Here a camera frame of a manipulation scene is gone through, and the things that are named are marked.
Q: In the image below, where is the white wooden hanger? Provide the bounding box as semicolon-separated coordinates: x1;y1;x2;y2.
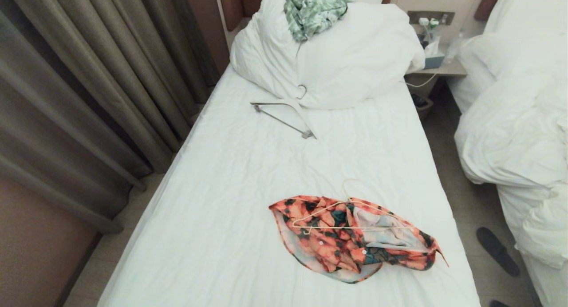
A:
250;84;317;140

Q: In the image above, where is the bed with white sheet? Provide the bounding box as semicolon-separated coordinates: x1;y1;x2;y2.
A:
97;63;482;307

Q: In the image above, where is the orange floral shirt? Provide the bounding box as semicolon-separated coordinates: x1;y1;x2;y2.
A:
268;195;449;284

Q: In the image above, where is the green leaf print garment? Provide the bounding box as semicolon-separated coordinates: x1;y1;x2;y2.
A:
283;0;359;43

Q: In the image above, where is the small waste bin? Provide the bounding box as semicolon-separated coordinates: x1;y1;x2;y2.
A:
411;93;434;121

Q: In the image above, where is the brown padded headboard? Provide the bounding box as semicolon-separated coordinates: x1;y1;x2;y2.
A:
218;0;394;32

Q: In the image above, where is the tissue box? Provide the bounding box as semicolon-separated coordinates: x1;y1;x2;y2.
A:
424;35;446;70

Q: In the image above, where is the wooden nightstand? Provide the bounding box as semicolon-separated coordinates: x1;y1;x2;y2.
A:
404;56;468;97

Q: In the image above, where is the clear plastic bottle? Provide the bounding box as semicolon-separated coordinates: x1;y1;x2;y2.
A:
445;32;464;63

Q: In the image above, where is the grey brown curtain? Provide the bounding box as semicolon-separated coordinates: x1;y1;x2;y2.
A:
0;0;221;234

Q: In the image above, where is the rumpled white duvet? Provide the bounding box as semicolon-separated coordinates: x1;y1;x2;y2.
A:
447;0;568;307

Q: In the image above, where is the black slipper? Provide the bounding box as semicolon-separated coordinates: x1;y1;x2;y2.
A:
476;227;521;277

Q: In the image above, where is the thin cream wire hanger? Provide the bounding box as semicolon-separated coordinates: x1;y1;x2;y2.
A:
291;179;415;236

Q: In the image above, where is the white cable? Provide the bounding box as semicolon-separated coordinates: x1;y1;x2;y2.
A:
405;73;439;88

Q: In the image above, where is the wall socket panel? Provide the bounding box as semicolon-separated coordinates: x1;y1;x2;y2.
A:
407;11;456;26

